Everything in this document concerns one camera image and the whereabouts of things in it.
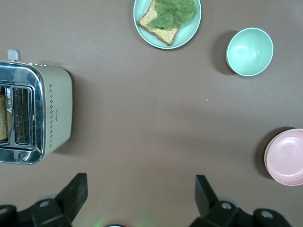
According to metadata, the beige chrome toaster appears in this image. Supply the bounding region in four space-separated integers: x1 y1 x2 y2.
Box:
0 49 73 166

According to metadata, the green lettuce leaf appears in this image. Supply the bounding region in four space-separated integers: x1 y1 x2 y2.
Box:
148 0 196 30

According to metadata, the brown toast slice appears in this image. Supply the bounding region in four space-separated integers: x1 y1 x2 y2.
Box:
137 0 180 46

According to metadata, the green shallow plate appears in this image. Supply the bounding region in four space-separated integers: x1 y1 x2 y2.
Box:
133 0 202 50

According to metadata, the beige shallow plate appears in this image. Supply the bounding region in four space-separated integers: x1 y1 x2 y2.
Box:
264 128 303 180

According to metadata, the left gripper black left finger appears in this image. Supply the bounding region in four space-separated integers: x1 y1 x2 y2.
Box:
30 173 89 227

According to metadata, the bread slice in toaster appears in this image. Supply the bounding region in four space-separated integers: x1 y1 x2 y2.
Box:
0 94 9 141

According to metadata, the pink shallow plate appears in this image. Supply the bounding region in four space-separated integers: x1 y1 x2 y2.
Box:
266 131 303 187

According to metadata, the green deep bowl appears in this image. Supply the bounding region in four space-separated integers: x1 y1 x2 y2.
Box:
225 27 274 77

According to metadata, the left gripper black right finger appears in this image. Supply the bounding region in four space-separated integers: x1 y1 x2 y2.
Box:
189 175 247 227

